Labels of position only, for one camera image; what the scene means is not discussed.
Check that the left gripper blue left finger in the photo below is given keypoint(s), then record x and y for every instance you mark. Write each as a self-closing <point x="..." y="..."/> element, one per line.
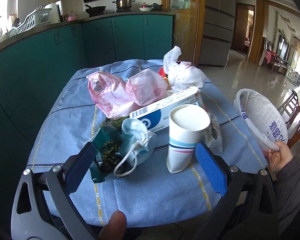
<point x="76" y="167"/>

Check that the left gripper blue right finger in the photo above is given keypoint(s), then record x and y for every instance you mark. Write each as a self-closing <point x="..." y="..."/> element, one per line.
<point x="210" y="165"/>

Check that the clear blue plastic bag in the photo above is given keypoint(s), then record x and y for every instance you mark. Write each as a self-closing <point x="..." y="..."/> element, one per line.
<point x="96" y="175"/>

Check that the striped paper cup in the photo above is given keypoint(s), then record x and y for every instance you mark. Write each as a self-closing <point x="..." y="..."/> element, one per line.
<point x="187" y="124"/>

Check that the blue surgical face mask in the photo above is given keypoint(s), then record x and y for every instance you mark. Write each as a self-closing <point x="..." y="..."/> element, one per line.
<point x="137" y="146"/>

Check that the white trash bag with print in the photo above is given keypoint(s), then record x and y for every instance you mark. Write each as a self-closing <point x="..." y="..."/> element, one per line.
<point x="262" y="118"/>

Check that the pink plastic packaging bag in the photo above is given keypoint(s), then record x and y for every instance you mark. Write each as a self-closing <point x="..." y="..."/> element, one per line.
<point x="117" y="98"/>

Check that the white blue medicine box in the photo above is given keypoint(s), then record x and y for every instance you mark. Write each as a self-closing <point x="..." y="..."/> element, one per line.
<point x="156" y="115"/>

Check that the green leafy vegetable scraps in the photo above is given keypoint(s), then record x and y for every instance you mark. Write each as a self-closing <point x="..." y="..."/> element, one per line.
<point x="110" y="129"/>

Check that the dark sleeve right forearm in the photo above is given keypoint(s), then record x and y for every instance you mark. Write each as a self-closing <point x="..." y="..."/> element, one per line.
<point x="287" y="193"/>

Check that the teal kitchen cabinets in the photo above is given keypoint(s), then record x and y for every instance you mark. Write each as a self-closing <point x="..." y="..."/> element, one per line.
<point x="36" y="65"/>

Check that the right hand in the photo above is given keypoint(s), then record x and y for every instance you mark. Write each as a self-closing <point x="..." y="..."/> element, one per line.
<point x="277" y="160"/>

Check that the left hand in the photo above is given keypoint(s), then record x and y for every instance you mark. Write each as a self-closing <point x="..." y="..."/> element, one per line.
<point x="116" y="227"/>

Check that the carved wooden chair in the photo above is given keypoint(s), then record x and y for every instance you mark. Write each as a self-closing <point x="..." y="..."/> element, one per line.
<point x="290" y="112"/>

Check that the white plastic bag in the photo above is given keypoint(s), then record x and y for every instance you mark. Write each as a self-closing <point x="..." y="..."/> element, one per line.
<point x="181" y="75"/>

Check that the white dish rack basket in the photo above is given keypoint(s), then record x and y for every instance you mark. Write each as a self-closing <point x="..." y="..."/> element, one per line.
<point x="37" y="17"/>

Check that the black wok pan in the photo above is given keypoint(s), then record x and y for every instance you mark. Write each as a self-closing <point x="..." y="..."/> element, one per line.
<point x="94" y="10"/>

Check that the grey refrigerator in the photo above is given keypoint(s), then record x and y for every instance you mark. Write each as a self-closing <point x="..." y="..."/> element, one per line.
<point x="217" y="32"/>

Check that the steel cooking pot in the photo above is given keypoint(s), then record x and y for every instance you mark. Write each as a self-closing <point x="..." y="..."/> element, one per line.
<point x="123" y="5"/>

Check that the white bowl on counter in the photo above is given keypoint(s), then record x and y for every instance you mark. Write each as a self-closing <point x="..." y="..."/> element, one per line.
<point x="145" y="9"/>

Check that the black small pot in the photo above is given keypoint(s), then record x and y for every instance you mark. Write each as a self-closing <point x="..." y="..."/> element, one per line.
<point x="156" y="7"/>

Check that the wooden glass door frame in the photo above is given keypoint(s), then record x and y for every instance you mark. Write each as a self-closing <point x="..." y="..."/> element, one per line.
<point x="188" y="26"/>

